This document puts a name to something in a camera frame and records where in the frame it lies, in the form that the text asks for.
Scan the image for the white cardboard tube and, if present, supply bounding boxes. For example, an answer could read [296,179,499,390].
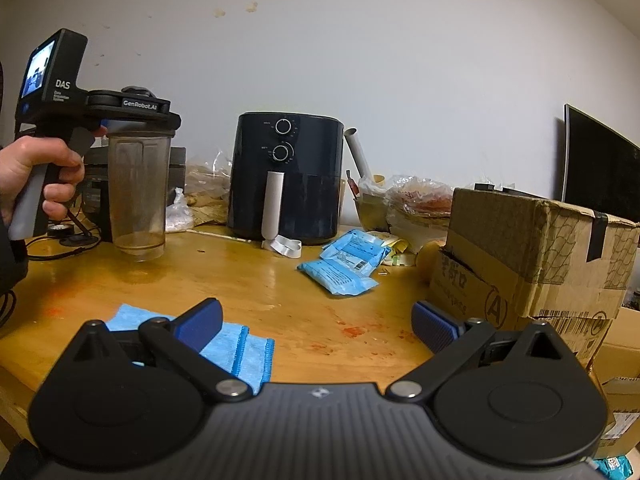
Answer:
[343,128,374,182]

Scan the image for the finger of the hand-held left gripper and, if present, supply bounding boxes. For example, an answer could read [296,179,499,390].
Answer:
[106,109,182,137]

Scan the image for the teal printed packet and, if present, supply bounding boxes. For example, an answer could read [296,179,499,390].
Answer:
[596,455,632,480]

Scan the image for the white ribbon strap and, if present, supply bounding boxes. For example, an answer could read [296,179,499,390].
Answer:
[261,234,303,260]

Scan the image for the person's left forearm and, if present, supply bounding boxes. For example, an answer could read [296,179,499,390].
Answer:
[0,215,29,293]

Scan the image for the clear plastic food bag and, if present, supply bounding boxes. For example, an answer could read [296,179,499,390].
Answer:
[385,175,454,256]

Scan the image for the small cardboard box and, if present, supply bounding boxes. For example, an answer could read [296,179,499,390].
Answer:
[591,305,640,459]

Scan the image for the plastic bag of flatbread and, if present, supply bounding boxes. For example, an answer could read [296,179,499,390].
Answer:
[185,150,234,227]

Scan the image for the yellow fruit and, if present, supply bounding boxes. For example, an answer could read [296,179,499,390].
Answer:
[417,241,447,282]

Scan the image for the plastic tub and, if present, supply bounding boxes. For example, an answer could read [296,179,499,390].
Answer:
[352,176,392,234]

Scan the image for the black power cable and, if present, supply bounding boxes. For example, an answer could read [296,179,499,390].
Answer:
[24,209,102,259]

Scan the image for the large cardboard box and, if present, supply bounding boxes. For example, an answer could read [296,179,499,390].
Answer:
[428,187,640,361]

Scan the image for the yellow paper packets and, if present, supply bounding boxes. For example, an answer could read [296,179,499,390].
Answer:
[382,232,417,267]

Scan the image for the person's left hand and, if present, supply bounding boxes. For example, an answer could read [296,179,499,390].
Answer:
[0,126,109,225]

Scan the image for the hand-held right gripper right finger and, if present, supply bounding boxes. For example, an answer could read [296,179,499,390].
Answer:
[384,300,571,404]

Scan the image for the black television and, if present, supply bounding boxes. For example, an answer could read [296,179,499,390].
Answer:
[562,104,640,224]

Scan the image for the black flat device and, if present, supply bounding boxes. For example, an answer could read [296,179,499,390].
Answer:
[473,182,542,199]

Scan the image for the thin black cable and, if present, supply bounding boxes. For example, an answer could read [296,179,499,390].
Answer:
[0,289,19,337]

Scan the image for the blue microfibre cloth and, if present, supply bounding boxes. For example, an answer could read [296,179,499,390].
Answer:
[105,303,276,396]

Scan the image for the black air fryer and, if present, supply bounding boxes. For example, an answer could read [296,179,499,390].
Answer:
[227,111,346,246]

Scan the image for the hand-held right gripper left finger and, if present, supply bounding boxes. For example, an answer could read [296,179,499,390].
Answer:
[73,297,253,404]

